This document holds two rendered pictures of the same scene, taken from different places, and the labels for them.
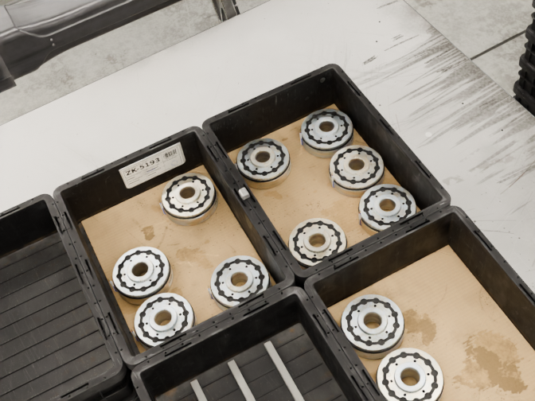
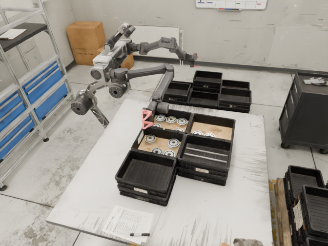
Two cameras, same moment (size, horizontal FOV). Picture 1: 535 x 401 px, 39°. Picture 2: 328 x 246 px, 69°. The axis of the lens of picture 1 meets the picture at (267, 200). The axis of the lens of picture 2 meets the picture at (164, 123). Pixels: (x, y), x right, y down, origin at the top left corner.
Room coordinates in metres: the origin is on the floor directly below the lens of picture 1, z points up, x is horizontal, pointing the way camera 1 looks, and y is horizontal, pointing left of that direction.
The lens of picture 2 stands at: (-0.18, 1.27, 2.36)
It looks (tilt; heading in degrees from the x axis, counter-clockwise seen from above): 41 degrees down; 308
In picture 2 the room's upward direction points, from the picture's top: 3 degrees counter-clockwise
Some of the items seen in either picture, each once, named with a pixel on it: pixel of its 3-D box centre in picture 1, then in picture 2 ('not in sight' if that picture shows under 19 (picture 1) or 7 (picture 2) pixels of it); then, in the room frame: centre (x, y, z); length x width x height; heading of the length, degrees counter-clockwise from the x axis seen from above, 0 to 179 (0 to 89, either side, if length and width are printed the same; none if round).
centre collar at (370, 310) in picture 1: (372, 321); not in sight; (0.54, -0.13, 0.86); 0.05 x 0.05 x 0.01
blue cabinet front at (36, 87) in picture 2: not in sight; (48, 90); (2.84, -0.01, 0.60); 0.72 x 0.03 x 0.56; 111
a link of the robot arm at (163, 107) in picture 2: not in sight; (160, 105); (0.59, 0.32, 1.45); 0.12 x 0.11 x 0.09; 110
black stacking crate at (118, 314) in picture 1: (173, 251); (159, 146); (0.74, 0.18, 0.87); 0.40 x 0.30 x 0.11; 19
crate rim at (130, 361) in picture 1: (167, 236); (158, 141); (0.74, 0.18, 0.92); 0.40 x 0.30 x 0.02; 19
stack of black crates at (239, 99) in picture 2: not in sight; (233, 108); (0.64, -1.29, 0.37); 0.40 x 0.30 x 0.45; 21
